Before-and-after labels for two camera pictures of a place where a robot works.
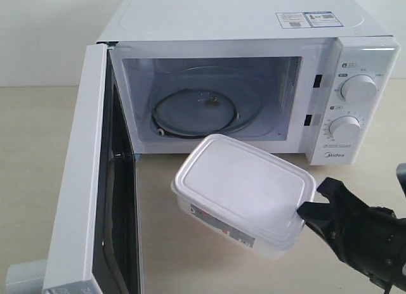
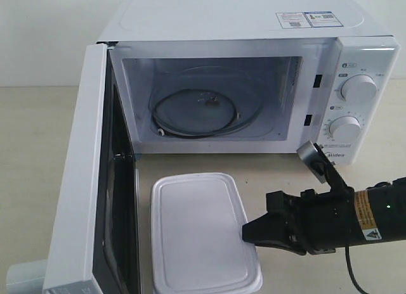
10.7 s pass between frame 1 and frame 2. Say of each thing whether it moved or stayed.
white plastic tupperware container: moved
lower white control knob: stayed
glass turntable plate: stayed
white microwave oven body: stayed
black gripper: moved
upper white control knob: stayed
